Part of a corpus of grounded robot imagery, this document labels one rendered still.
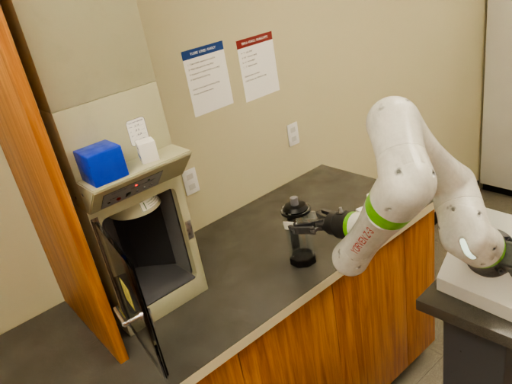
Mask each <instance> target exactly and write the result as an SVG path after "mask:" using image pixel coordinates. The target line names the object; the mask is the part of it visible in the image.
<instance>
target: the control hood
mask: <svg viewBox="0 0 512 384"><path fill-rule="evenodd" d="M191 153H192V151H191V150H189V149H185V148H182V147H180V146H176V145H173V144H171V145H169V146H166V147H163V148H161V149H158V156H159V159H160V160H158V161H154V162H150V163H147V164H144V165H143V164H142V162H141V161H140V160H139V158H135V159H133V160H131V161H129V162H126V166H127V169H128V172H129V175H127V176H126V177H123V178H120V179H118V180H116V181H113V182H110V183H109V184H105V185H104V186H101V187H99V188H96V187H93V186H92V185H90V184H88V183H87V182H85V181H83V180H81V181H78V183H77V186H78V189H79V192H80V194H81V197H82V200H83V203H84V205H85V209H86V212H87V213H88V214H89V215H92V214H94V213H96V212H98V211H101V210H103V209H101V205H102V201H103V196H104V195H107V194H109V193H112V192H114V191H116V190H119V189H120V188H123V187H125V186H128V185H130V184H133V183H135V182H137V181H140V180H142V179H143V178H147V177H148V176H151V175H153V174H156V173H158V172H160V171H163V172H162V176H161V178H160V180H159V183H158V184H161V183H163V182H166V181H168V180H170V179H172V178H175V177H177V176H179V175H181V174H183V173H184V169H185V168H186V166H187V163H188V161H189V159H190V156H191ZM158 184H157V185H158ZM157 185H156V186H157ZM104 209H105V208H104Z"/></svg>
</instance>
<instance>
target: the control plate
mask: <svg viewBox="0 0 512 384"><path fill-rule="evenodd" d="M162 172H163V171H160V172H158V173H156V174H153V175H151V176H148V177H147V178H143V179H142V180H140V181H137V182H135V183H133V184H130V185H128V186H125V187H123V188H120V189H119V190H116V191H114V192H112V193H109V194H107V195H104V196H103V201H102V205H101V209H103V208H106V207H108V206H110V205H113V204H115V203H117V202H120V201H121V200H124V199H126V198H128V197H131V196H133V195H135V194H137V193H140V192H142V191H144V190H146V189H149V188H150V187H153V186H155V185H157V184H158V183H159V180H160V178H161V176H162ZM150 178H151V179H150ZM148 179H150V180H149V181H148ZM151 183H152V185H150V184H151ZM136 184H138V185H137V186H135V185H136ZM144 186H146V188H145V189H144V188H143V187H144ZM137 189H138V192H137V191H136V190H137ZM130 191H131V194H130V195H129V196H128V197H126V194H127V193H129V192H130ZM118 197H121V199H120V200H117V198H118ZM108 202H110V203H109V204H107V203H108Z"/></svg>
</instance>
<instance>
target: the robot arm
mask: <svg viewBox="0 0 512 384"><path fill-rule="evenodd" d="M366 131H367V133H368V135H369V138H370V141H371V143H372V146H373V151H374V154H375V158H376V166H377V174H378V178H377V179H376V181H375V183H374V185H373V187H372V189H371V190H370V192H369V194H368V196H367V199H366V201H365V203H364V205H363V208H362V210H361V212H354V211H347V210H342V207H339V210H340V211H331V210H326V209H321V211H319V210H317V211H310V213H309V218H310V219H318V220H313V221H312V222H306V223H300V224H297V223H296V222H285V221H283V226H284V229H288V230H292V231H293V234H294V235H305V234H310V235H316V232H317V231H326V232H327V233H328V234H329V235H334V236H335V237H336V238H341V239H342V240H341V241H340V242H339V243H338V244H337V245H336V246H335V248H334V250H333V252H332V262H333V265H334V267H335V269H336V270H337V271H338V272H339V273H341V274H343V275H345V276H349V277H354V276H357V275H359V274H361V273H363V272H364V271H365V270H366V268H367V267H368V265H369V263H370V262H371V260H372V259H373V257H374V255H375V254H376V252H377V251H378V250H379V249H380V248H381V247H382V246H383V245H384V244H385V243H386V242H387V241H388V240H389V239H390V238H391V237H392V236H393V235H394V234H395V233H396V232H398V231H399V230H401V229H402V228H403V227H404V226H406V225H407V224H408V223H409V222H410V221H412V220H413V218H415V217H416V215H417V214H419V212H420V211H422V209H423V208H425V207H426V205H428V204H429V202H431V201H433V203H434V209H435V211H436V214H437V221H438V231H439V236H440V242H441V244H442V246H443V247H444V248H445V249H446V250H447V251H448V252H449V253H450V254H452V255H453V256H455V257H456V258H458V259H460V260H461V261H463V262H465V263H466V264H467V265H468V266H469V268H470V269H471V270H472V271H474V272H475V273H477V274H478V275H480V276H483V277H499V276H502V275H504V274H506V273H507V272H508V273H509V274H510V275H511V276H512V238H511V237H510V236H509V235H508V234H507V233H506V232H504V231H502V230H500V229H496V228H495V227H494V226H493V225H492V224H491V223H490V220H489V218H488V213H487V210H486V208H485V204H484V201H483V199H482V195H481V192H480V190H479V187H478V183H477V180H476V178H475V175H474V174H473V172H472V171H471V170H470V169H469V168H468V167H466V166H465V165H463V164H462V163H460V162H459V161H457V160H456V159H455V158H454V157H452V156H451V154H449V153H448V151H447V150H445V148H444V147H442V145H441V144H440V143H439V142H438V141H437V139H436V138H435V137H434V135H433V134H432V132H431V131H430V130H429V128H428V127H427V125H426V123H425V122H424V120H423V118H422V116H421V114H420V112H419V110H418V109H417V107H416V106H415V105H414V103H412V102H411V101H410V100H408V99H407V98H404V97H400V96H389V97H386V98H383V99H381V100H379V101H377V102H376V103H375V104H374V105H373V106H372V107H371V108H370V111H369V113H368V114H367V117H366ZM317 217H318V218H317ZM315 225H316V226H315Z"/></svg>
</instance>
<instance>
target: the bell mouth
mask: <svg viewBox="0 0 512 384"><path fill-rule="evenodd" d="M160 203H161V199H160V198H159V197H158V195H155V196H154V197H150V198H149V199H147V200H144V201H142V202H140V203H138V204H136V205H134V206H131V207H129V208H127V209H125V210H122V211H120V212H118V213H116V214H113V215H112V216H109V217H110V218H111V219H114V220H130V219H136V218H139V217H142V216H145V215H147V214H149V213H151V212H152V211H154V210H155V209H156V208H157V207H158V206H159V205H160Z"/></svg>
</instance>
